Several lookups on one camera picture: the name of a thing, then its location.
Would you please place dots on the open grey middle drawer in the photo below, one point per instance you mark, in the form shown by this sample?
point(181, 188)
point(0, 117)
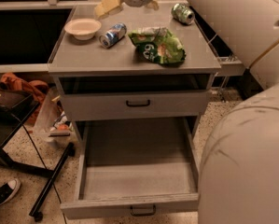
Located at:
point(135, 162)

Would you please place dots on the green soda can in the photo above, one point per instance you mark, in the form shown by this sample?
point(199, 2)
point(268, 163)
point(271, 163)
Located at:
point(183, 14)

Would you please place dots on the clear plastic bag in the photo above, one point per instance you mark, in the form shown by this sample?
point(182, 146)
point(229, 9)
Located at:
point(44, 128)

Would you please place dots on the green chip bag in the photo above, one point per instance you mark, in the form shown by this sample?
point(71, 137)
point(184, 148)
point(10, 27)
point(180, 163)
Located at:
point(158, 45)

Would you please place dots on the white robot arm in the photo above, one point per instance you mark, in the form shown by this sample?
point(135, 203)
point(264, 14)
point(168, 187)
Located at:
point(239, 171)

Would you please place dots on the blue silver redbull can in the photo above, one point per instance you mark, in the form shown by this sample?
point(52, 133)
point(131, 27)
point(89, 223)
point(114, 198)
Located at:
point(113, 35)

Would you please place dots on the black middle drawer handle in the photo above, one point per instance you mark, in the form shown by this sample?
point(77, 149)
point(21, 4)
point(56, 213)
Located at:
point(141, 211)

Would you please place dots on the orange cloth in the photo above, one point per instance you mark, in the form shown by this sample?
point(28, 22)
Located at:
point(38, 88)

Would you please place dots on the grey drawer cabinet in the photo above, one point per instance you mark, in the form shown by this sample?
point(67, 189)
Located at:
point(81, 67)

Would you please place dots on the white paper bowl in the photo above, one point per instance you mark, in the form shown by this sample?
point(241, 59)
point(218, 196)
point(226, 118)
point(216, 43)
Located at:
point(83, 29)

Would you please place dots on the closed grey top drawer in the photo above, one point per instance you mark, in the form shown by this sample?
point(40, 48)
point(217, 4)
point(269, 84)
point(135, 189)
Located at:
point(112, 106)

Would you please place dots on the black top drawer handle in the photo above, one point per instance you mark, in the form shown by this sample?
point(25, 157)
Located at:
point(137, 103)

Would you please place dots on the black drawer handle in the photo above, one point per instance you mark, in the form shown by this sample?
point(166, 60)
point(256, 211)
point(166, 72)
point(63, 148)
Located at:
point(137, 103)
point(141, 211)

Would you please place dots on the black sneaker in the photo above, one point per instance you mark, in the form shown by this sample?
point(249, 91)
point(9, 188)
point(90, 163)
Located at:
point(9, 190)

